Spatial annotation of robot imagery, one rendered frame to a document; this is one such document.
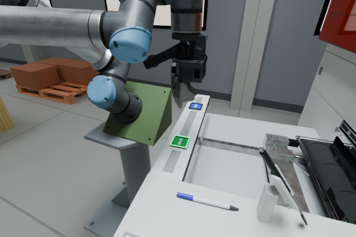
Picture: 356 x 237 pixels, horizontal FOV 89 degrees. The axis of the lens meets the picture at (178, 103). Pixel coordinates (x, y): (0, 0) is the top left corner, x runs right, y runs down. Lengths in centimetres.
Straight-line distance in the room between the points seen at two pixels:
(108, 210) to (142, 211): 120
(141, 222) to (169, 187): 10
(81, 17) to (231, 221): 50
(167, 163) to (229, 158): 32
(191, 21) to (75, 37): 24
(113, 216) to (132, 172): 60
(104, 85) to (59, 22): 36
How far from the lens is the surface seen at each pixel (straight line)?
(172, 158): 57
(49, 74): 387
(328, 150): 88
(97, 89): 76
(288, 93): 306
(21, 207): 201
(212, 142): 81
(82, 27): 41
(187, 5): 44
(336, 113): 100
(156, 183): 51
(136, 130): 87
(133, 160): 102
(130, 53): 37
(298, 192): 69
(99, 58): 76
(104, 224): 161
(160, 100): 86
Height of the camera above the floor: 136
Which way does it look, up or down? 28 degrees down
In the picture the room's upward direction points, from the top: straight up
